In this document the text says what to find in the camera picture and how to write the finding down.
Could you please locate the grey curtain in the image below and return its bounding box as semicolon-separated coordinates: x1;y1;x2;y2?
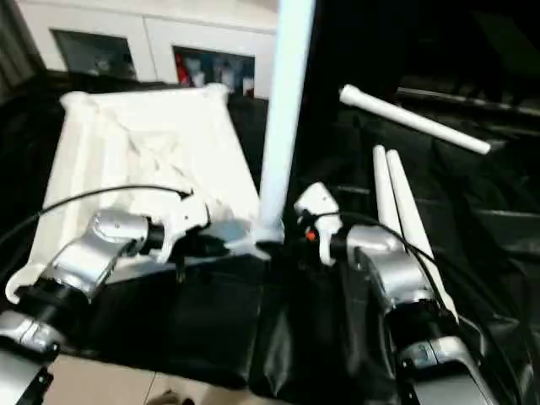
0;0;44;99

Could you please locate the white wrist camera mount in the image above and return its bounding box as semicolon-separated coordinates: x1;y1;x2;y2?
293;181;342;267
157;195;213;266

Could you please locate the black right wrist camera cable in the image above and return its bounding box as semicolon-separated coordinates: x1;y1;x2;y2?
300;209;540;405

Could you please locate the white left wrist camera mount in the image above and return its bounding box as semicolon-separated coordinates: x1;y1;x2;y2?
157;195;213;266

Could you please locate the white bottle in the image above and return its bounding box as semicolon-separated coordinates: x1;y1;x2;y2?
190;58;208;88

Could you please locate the black work mat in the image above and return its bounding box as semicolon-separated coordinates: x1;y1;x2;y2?
0;70;540;405

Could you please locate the dark metal rail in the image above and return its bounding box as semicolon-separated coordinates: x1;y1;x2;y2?
395;85;540;118

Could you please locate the white glass-door cabinet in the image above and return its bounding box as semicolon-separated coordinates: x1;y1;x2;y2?
15;0;280;101

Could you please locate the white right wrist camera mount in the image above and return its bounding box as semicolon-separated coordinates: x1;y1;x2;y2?
293;181;342;267

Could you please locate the white plastic table leg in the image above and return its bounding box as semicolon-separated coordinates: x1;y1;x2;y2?
338;84;494;156
371;143;402;230
256;0;318;245
385;148;460;325

